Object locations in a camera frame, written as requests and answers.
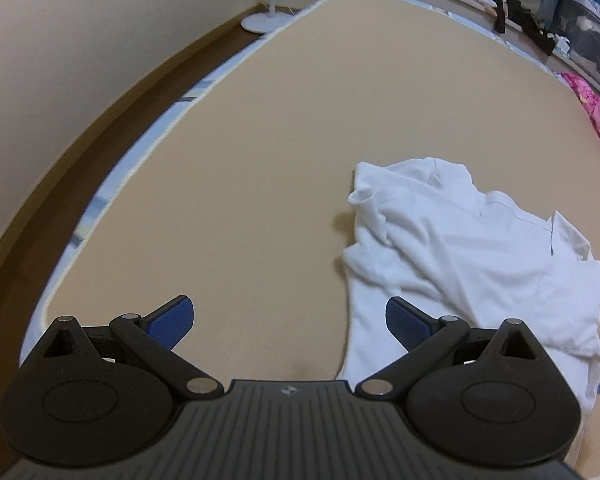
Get white shirt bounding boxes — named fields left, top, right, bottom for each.
left=336, top=157, right=600, bottom=441

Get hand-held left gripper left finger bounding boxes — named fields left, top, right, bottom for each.
left=42, top=296, right=224, bottom=401

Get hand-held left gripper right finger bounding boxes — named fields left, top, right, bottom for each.
left=354, top=296, right=551, bottom=401

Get tan bed mat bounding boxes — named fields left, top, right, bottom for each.
left=20, top=0, right=600, bottom=480

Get black clothing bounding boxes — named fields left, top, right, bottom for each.
left=494, top=0, right=557, bottom=57

